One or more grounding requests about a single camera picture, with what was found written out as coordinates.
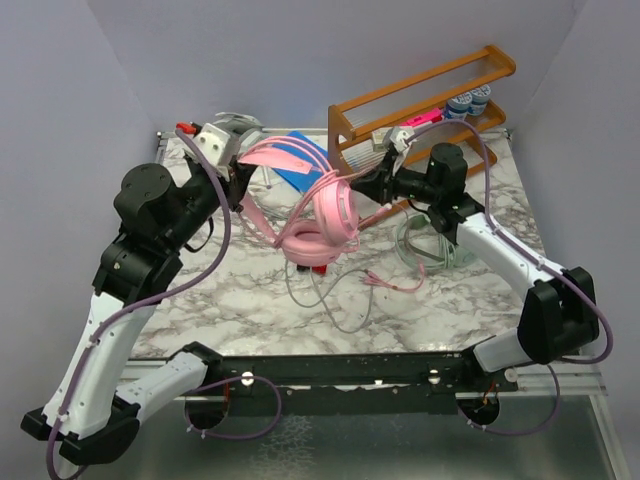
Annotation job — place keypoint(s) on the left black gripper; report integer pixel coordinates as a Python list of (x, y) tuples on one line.
[(235, 187)]

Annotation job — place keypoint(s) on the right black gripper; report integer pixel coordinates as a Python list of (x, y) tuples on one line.
[(379, 186)]

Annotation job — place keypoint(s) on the pink grey headphones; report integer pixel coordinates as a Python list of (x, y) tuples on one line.
[(324, 221)]

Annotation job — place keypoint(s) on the mint green headphones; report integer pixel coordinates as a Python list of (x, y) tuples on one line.
[(418, 244)]

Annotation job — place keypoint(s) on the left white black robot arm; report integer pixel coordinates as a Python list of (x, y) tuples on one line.
[(92, 419)]

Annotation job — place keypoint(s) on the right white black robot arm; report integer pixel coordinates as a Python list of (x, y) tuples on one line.
[(558, 316)]

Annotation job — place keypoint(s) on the white purple pen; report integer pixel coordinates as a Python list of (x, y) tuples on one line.
[(266, 178)]

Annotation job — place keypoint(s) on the pink marker pen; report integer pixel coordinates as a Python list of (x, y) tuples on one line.
[(425, 118)]

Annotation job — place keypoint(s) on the blue white jar left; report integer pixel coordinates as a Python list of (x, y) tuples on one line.
[(457, 107)]

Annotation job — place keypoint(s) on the blue white jar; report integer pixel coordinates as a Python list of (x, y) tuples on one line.
[(457, 107), (480, 97)]

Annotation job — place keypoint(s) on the wooden three-tier rack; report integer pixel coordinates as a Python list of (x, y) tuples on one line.
[(355, 126)]

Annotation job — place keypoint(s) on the blue white jar right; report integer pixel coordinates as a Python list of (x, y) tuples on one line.
[(480, 97)]

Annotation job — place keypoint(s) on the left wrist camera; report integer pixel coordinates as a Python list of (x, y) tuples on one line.
[(215, 145)]

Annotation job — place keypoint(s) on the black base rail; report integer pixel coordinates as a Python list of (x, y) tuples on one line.
[(351, 384)]

